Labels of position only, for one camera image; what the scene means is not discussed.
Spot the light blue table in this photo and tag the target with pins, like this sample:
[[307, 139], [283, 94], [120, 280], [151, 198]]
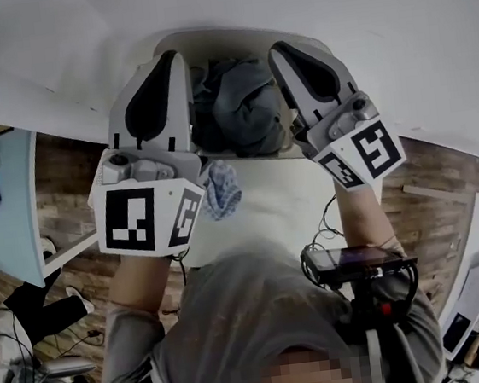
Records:
[[15, 220]]

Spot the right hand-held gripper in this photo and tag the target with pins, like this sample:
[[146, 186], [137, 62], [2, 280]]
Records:
[[372, 150]]

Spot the dark grey garment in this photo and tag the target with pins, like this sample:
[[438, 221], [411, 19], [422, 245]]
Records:
[[247, 108]]

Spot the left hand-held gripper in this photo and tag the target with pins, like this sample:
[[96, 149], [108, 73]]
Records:
[[128, 218]]

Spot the white device with screen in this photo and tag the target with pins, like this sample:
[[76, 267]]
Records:
[[478, 288]]

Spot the blue checked clothes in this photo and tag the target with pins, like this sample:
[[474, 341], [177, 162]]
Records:
[[222, 188]]

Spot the white plastic basket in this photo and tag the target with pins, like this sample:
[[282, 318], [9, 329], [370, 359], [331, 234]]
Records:
[[222, 42]]

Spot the person's left forearm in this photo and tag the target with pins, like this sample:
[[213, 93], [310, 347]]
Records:
[[142, 283]]

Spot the person's grey t-shirt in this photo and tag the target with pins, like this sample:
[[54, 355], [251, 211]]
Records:
[[245, 314]]

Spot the yellow black sticker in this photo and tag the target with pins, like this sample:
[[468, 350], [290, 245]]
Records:
[[2, 129]]

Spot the person's right forearm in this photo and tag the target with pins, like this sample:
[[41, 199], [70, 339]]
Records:
[[365, 219]]

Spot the person's head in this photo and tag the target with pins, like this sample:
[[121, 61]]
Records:
[[308, 376]]

